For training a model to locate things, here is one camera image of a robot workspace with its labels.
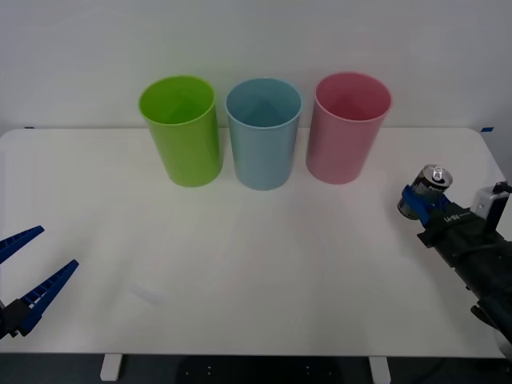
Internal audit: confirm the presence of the white table leg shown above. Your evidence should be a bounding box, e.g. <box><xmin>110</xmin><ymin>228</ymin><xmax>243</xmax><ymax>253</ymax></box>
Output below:
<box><xmin>99</xmin><ymin>354</ymin><xmax>122</xmax><ymax>382</ymax></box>
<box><xmin>368</xmin><ymin>355</ymin><xmax>391</xmax><ymax>383</ymax></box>

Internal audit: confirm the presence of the pale blue plastic bin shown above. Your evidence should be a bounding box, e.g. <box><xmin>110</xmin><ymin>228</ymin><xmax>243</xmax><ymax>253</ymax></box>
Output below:
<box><xmin>225</xmin><ymin>77</ymin><xmax>303</xmax><ymax>191</ymax></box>

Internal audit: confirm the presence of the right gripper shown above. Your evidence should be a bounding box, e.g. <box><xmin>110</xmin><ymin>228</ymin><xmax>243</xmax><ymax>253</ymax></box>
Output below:
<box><xmin>401</xmin><ymin>183</ymin><xmax>512</xmax><ymax>274</ymax></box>

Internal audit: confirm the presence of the pink plastic bin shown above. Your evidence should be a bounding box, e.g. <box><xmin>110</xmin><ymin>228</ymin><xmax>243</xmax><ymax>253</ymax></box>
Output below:
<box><xmin>305</xmin><ymin>71</ymin><xmax>393</xmax><ymax>186</ymax></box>

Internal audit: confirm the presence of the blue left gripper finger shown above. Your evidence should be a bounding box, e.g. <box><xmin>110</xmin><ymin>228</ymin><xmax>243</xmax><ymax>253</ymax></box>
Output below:
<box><xmin>0</xmin><ymin>259</ymin><xmax>80</xmax><ymax>338</ymax></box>
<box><xmin>0</xmin><ymin>226</ymin><xmax>46</xmax><ymax>265</ymax></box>

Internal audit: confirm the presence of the black drink can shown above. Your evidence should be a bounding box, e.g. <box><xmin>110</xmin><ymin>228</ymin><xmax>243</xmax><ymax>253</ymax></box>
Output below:
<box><xmin>397</xmin><ymin>163</ymin><xmax>454</xmax><ymax>219</ymax></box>

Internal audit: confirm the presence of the green plastic bin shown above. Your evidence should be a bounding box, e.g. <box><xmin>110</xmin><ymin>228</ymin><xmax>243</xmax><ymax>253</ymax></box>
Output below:
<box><xmin>138</xmin><ymin>74</ymin><xmax>224</xmax><ymax>188</ymax></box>

